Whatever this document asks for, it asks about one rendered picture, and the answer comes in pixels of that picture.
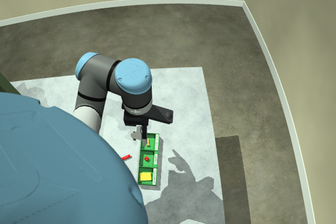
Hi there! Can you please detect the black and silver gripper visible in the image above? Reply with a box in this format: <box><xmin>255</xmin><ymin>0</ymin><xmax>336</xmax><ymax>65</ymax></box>
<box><xmin>121</xmin><ymin>102</ymin><xmax>149</xmax><ymax>147</ymax></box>

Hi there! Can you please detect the green rack of labelled bins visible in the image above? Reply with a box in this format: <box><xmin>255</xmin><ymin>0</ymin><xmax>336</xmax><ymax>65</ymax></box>
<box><xmin>138</xmin><ymin>133</ymin><xmax>160</xmax><ymax>186</ymax></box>

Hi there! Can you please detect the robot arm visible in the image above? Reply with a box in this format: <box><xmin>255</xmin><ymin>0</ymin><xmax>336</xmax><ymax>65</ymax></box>
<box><xmin>0</xmin><ymin>52</ymin><xmax>173</xmax><ymax>224</ymax></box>

